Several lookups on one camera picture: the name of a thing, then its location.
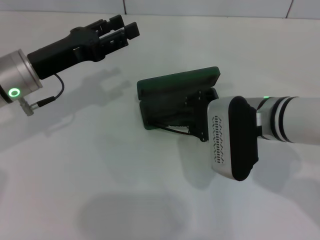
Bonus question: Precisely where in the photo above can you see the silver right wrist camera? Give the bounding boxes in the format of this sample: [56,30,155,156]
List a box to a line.
[206,96,260,182]

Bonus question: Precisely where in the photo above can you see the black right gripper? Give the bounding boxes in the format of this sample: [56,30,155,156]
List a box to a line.
[183,89,211,144]

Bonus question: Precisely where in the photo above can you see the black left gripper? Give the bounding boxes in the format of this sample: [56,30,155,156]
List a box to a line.
[26,14,140,81]

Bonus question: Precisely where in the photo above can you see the green glasses case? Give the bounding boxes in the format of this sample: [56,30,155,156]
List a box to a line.
[136,66,221,131]

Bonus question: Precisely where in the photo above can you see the left gripper cable with connector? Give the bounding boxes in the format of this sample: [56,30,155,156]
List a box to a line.
[21,72,65,117]

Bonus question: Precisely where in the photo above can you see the black glasses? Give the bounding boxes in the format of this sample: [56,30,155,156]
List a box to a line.
[148,121,193,137]

